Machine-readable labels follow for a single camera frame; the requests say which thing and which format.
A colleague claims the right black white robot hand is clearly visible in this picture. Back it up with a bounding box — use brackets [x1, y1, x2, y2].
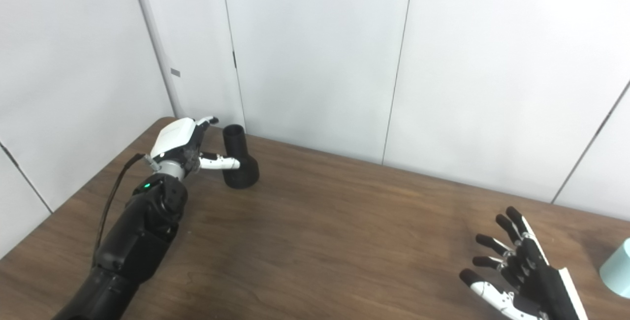
[459, 206, 589, 320]

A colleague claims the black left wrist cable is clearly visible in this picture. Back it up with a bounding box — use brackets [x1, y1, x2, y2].
[92, 153, 160, 266]

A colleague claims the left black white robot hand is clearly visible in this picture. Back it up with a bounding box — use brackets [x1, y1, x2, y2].
[149, 116, 241, 173]

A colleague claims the black flared nozzle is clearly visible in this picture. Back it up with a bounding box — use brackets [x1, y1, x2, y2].
[222, 124, 260, 190]

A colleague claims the light blue cylinder cup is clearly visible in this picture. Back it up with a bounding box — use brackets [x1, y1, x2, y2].
[599, 239, 630, 299]

